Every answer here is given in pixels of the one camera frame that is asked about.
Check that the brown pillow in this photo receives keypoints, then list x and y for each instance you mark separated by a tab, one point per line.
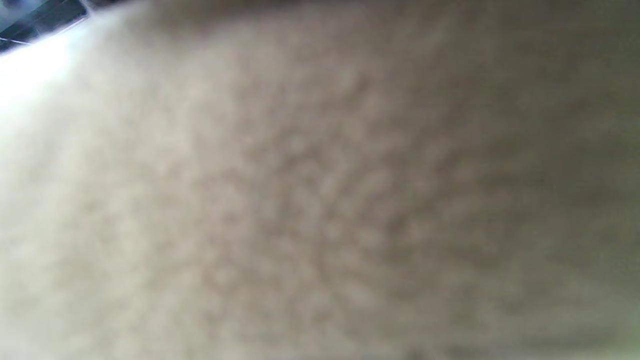
320	200

